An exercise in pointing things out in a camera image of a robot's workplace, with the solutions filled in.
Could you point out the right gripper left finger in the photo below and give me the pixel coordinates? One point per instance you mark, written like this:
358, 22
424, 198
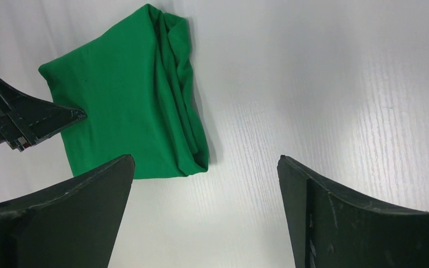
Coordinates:
73, 223

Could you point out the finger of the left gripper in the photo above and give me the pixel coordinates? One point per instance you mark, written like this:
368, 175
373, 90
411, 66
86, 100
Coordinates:
26, 121

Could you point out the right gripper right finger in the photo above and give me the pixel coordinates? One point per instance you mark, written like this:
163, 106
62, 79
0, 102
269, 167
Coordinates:
332, 225

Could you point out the green t shirt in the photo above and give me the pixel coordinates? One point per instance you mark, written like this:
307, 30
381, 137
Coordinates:
135, 84

